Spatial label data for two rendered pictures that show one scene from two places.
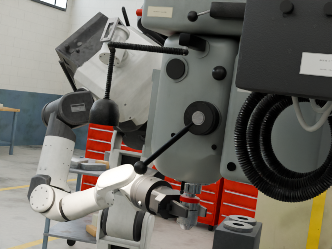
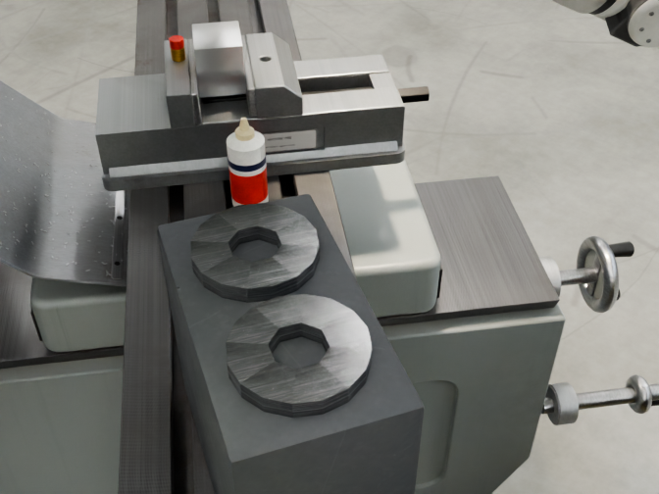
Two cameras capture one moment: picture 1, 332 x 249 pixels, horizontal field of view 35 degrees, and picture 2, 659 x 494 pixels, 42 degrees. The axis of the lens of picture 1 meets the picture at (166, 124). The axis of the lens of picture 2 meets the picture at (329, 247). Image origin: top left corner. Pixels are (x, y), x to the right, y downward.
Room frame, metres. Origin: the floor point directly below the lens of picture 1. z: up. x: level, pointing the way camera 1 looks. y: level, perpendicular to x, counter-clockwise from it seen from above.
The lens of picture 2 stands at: (1.98, -0.47, 1.53)
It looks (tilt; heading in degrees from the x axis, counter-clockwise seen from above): 42 degrees down; 145
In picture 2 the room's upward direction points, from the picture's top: straight up
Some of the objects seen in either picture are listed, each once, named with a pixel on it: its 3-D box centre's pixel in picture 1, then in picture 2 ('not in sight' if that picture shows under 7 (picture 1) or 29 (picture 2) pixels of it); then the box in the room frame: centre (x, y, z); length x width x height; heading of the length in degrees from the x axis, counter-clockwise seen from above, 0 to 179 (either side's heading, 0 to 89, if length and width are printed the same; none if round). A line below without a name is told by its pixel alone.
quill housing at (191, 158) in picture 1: (203, 110); not in sight; (1.19, -0.08, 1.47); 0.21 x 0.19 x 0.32; 153
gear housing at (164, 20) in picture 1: (231, 18); not in sight; (1.18, -0.11, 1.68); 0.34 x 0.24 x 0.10; 63
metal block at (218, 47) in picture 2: not in sight; (219, 59); (1.20, -0.08, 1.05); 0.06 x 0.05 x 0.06; 154
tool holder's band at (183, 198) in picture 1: (189, 198); not in sight; (1.20, -0.08, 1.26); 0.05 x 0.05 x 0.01
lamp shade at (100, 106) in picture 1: (104, 111); not in sight; (1.25, 0.15, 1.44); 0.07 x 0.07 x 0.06
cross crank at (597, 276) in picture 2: not in sight; (574, 276); (1.42, 0.37, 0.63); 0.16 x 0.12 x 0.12; 63
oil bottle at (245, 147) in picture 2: not in sight; (247, 161); (1.32, -0.12, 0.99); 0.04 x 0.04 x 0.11
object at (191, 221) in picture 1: (187, 212); not in sight; (1.20, -0.08, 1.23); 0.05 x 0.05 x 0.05
